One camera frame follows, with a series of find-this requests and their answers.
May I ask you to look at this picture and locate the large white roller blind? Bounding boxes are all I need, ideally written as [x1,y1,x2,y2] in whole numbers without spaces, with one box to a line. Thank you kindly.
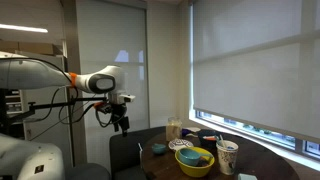
[192,0,320,145]

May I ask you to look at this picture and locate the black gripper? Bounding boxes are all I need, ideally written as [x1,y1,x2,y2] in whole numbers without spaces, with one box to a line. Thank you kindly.
[110,103,131,138]

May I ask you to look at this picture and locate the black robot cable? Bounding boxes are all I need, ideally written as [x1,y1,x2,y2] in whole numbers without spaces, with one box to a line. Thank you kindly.
[29,57,114,142]

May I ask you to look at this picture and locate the pale teal box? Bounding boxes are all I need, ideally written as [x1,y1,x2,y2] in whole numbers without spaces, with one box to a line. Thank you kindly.
[237,173,259,180]

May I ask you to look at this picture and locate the patterned white dish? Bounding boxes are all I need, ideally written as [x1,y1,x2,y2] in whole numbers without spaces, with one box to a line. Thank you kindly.
[168,138,195,153]

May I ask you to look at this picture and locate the yellow bowl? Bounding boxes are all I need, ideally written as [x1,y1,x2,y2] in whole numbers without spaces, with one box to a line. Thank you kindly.
[174,146,216,178]

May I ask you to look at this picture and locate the clear plastic jar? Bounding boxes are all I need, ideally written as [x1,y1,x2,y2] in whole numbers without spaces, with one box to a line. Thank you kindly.
[165,116,184,143]

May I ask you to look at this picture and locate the dark grey sofa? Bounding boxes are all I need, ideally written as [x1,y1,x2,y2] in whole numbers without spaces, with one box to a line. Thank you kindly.
[64,126,168,180]

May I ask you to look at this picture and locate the black camera mount rod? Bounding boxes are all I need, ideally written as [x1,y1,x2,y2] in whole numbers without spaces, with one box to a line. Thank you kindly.
[0,88,109,134]

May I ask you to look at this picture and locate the patterned paper cup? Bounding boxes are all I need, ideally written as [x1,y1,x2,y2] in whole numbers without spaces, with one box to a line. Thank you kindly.
[215,139,240,176]

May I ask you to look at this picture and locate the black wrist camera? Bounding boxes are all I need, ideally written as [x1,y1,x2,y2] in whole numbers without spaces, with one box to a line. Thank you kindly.
[93,101,112,115]

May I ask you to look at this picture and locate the teal cup with handle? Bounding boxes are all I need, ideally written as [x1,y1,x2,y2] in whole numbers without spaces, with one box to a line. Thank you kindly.
[178,148,214,167]

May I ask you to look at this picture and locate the window frame with sill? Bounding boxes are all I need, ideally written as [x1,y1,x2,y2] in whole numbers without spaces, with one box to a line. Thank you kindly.
[189,109,320,172]

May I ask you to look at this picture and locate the teal measuring cup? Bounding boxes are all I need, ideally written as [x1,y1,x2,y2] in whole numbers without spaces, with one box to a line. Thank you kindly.
[151,143,168,156]

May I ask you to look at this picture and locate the narrow white roller blind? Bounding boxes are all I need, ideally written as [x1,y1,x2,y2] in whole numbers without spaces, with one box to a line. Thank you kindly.
[75,0,150,168]

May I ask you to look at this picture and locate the long ceiling light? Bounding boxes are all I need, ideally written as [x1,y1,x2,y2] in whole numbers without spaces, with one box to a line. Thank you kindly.
[0,23,49,34]

